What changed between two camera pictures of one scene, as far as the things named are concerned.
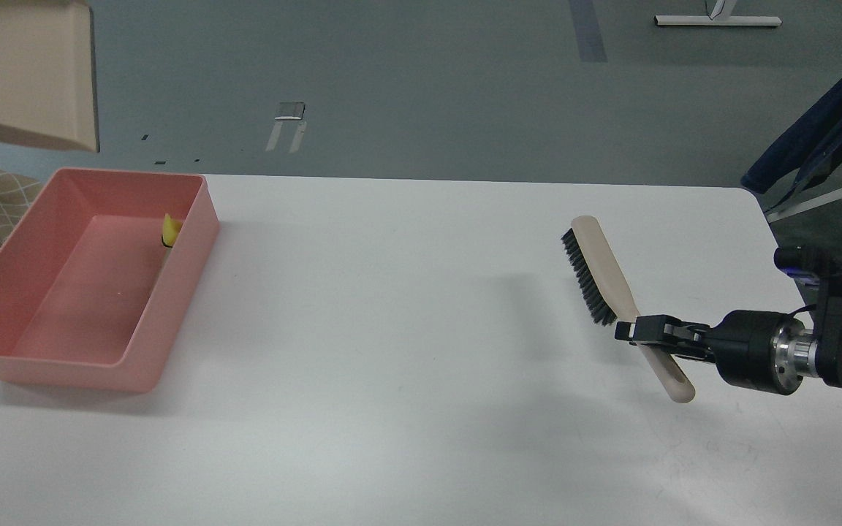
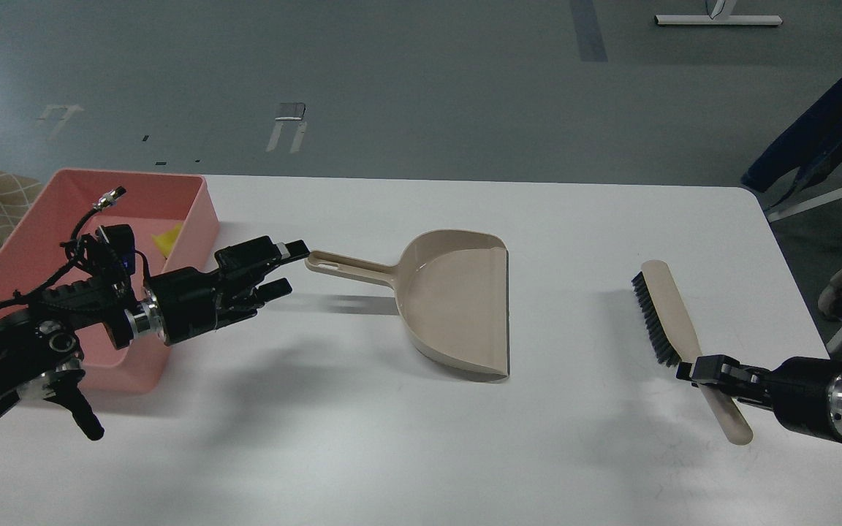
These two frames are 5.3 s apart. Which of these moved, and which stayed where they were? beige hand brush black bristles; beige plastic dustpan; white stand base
Moved: beige hand brush black bristles; beige plastic dustpan
Stayed: white stand base
